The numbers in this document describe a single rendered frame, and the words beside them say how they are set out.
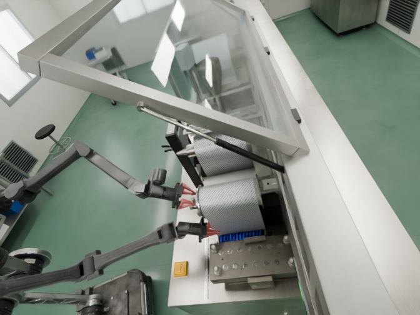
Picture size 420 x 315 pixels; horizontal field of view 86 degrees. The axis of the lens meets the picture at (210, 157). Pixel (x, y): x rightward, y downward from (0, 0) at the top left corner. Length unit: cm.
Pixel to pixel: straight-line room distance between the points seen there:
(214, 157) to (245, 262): 48
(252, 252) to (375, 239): 56
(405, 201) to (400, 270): 189
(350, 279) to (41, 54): 58
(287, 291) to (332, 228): 77
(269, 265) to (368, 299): 69
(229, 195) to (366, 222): 46
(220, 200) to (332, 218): 56
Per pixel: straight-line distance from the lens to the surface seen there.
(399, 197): 256
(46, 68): 46
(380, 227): 71
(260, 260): 109
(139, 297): 220
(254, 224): 108
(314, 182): 49
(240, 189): 92
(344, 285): 42
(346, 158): 82
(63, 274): 126
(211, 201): 94
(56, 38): 52
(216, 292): 123
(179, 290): 130
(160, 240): 107
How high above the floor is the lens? 206
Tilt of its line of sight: 44 degrees down
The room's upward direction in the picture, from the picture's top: 25 degrees counter-clockwise
